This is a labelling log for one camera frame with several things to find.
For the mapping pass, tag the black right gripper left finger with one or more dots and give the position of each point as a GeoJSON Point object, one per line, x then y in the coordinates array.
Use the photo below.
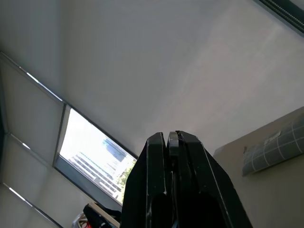
{"type": "Point", "coordinates": [142, 185]}

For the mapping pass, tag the glass window pane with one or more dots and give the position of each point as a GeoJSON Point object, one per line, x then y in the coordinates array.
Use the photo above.
{"type": "Point", "coordinates": [95, 156]}

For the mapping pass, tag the light wooden shelf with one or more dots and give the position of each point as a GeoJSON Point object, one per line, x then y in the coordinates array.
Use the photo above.
{"type": "Point", "coordinates": [111, 217]}

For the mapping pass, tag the white roller blind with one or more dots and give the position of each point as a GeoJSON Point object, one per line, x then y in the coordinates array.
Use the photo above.
{"type": "Point", "coordinates": [31, 114]}
{"type": "Point", "coordinates": [26, 180]}

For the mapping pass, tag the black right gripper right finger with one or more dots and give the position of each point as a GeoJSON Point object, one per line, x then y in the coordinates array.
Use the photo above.
{"type": "Point", "coordinates": [209, 190]}

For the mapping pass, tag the dark ceiling rail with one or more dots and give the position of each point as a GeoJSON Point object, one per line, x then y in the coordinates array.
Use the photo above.
{"type": "Point", "coordinates": [282, 12]}

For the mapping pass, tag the wall air conditioner unit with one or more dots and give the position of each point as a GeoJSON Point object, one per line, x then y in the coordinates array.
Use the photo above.
{"type": "Point", "coordinates": [273, 147]}

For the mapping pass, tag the black spoon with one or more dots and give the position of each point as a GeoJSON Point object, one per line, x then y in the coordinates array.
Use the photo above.
{"type": "Point", "coordinates": [174, 145]}

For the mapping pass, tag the black bag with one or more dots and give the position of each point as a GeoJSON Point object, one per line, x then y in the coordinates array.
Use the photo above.
{"type": "Point", "coordinates": [99, 217]}

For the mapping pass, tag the white plastic bag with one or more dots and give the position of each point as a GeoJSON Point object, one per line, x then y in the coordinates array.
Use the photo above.
{"type": "Point", "coordinates": [79, 222]}

